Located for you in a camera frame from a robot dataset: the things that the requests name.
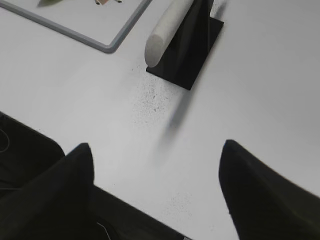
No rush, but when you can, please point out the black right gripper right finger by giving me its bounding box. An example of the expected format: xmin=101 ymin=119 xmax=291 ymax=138
xmin=218 ymin=139 xmax=320 ymax=240

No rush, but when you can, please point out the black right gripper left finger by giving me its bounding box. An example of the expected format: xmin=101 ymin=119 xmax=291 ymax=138
xmin=0 ymin=143 xmax=94 ymax=240

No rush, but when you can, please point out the white-handled kitchen knife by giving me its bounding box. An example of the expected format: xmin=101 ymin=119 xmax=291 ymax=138
xmin=144 ymin=0 xmax=194 ymax=68

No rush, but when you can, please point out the black knife stand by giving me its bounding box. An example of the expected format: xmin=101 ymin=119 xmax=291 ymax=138
xmin=146 ymin=0 xmax=224 ymax=90

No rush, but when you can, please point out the white grey-rimmed cutting board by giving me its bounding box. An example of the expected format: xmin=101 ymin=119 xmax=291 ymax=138
xmin=0 ymin=0 xmax=150 ymax=54

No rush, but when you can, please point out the thin white cable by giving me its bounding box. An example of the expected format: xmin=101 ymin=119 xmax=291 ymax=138
xmin=96 ymin=221 xmax=111 ymax=240

